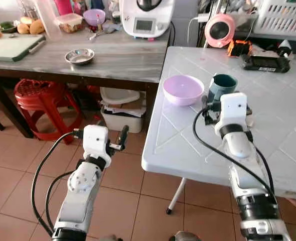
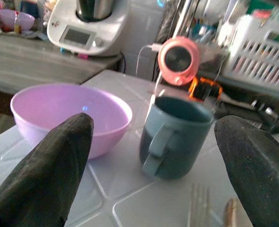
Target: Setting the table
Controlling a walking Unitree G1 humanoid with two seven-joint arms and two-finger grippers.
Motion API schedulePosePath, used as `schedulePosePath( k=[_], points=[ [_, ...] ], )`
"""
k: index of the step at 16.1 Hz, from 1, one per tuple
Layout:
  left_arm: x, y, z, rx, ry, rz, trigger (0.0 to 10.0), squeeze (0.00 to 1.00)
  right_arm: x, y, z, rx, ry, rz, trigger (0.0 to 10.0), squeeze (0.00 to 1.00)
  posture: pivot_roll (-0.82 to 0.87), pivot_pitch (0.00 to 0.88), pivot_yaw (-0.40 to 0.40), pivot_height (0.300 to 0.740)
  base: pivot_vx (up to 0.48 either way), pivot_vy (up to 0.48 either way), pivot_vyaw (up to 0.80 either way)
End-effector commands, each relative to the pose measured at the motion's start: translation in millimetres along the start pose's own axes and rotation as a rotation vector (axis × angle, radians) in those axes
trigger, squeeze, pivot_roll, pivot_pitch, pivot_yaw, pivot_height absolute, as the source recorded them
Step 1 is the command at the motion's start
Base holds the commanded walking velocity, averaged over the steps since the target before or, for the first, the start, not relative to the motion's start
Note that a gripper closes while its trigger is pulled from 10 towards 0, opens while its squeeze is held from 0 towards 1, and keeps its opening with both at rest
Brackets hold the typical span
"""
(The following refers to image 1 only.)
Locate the green bowl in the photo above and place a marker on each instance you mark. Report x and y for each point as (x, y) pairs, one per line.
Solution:
(7, 26)

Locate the white plastic storage box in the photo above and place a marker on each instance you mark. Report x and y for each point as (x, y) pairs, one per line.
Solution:
(122, 123)

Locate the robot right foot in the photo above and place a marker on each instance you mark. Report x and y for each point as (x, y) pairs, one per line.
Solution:
(188, 236)

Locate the teal cup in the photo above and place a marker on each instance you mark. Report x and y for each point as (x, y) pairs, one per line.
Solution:
(220, 89)

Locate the white kitchen appliance with display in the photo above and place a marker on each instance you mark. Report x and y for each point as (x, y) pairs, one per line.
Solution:
(145, 20)

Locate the lilac plastic bowl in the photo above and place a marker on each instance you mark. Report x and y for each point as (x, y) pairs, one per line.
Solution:
(183, 93)

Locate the metal utensil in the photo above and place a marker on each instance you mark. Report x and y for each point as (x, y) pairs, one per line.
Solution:
(100, 34)

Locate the grey-topped dark wooden table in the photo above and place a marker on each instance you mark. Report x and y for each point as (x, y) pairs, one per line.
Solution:
(123, 55)

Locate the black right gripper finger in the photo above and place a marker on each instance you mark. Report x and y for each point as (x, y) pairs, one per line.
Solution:
(206, 103)
(249, 115)

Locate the black rectangular device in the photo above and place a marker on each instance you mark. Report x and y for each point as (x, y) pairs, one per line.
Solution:
(266, 64)

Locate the small steel bowl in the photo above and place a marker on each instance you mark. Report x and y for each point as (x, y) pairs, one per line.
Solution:
(79, 57)

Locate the white plastic basket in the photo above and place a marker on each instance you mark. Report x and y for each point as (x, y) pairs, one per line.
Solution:
(283, 17)

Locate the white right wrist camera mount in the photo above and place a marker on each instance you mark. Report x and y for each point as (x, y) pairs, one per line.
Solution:
(234, 108)

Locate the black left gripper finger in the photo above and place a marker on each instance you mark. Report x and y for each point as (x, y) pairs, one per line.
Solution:
(123, 136)
(78, 133)

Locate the brown bread roll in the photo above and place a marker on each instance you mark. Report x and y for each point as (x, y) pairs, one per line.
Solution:
(26, 20)
(37, 27)
(22, 28)

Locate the clear plastic food container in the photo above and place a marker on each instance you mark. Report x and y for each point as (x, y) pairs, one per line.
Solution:
(69, 23)

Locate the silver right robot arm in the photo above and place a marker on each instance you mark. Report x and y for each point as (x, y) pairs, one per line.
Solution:
(238, 148)

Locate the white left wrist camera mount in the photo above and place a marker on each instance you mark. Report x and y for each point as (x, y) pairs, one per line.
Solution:
(95, 140)

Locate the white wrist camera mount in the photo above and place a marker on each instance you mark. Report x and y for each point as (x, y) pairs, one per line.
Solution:
(95, 140)
(234, 108)

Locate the metal spoon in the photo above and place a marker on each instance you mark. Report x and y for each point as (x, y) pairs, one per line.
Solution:
(251, 122)

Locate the green cutting board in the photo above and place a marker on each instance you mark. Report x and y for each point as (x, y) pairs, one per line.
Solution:
(10, 47)

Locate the pink round appliance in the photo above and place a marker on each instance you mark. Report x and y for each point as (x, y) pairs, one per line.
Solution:
(219, 31)

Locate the small purple bowl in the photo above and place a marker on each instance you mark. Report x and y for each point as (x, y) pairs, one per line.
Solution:
(94, 17)

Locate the clear plastic jug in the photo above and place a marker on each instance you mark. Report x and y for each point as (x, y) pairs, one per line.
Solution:
(47, 17)

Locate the red plastic stool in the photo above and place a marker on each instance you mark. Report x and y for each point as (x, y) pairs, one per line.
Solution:
(37, 93)

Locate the white plastic lid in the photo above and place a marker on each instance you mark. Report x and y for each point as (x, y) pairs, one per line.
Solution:
(118, 94)

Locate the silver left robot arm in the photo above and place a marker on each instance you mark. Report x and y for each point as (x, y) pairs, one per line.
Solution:
(78, 201)

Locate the orange and black gadget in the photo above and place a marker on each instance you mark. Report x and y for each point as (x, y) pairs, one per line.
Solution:
(239, 48)

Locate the white plastic folding table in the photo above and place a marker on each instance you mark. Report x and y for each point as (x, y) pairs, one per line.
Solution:
(278, 125)

